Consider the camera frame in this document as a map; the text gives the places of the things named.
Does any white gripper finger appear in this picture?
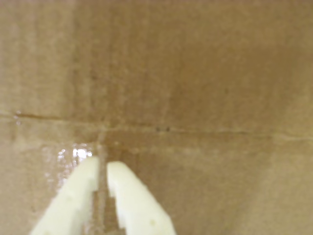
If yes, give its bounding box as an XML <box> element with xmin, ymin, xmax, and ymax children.
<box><xmin>107</xmin><ymin>161</ymin><xmax>177</xmax><ymax>235</ymax></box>
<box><xmin>28</xmin><ymin>156</ymin><xmax>100</xmax><ymax>235</ymax></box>

